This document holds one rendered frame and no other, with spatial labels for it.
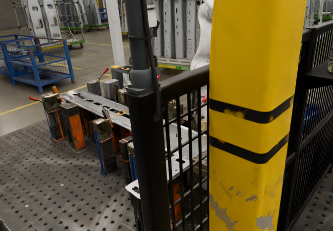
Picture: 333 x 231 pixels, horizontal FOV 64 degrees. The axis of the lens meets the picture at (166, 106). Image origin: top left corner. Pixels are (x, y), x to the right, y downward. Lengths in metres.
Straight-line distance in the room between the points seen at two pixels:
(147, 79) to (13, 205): 1.42
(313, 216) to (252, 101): 1.12
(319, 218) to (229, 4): 1.21
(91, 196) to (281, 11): 1.36
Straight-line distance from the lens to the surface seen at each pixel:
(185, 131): 1.39
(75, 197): 1.56
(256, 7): 0.35
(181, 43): 5.95
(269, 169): 0.44
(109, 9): 5.35
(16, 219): 1.58
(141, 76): 0.32
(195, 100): 1.38
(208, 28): 1.80
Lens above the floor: 1.66
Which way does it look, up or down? 23 degrees down
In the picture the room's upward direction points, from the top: 4 degrees counter-clockwise
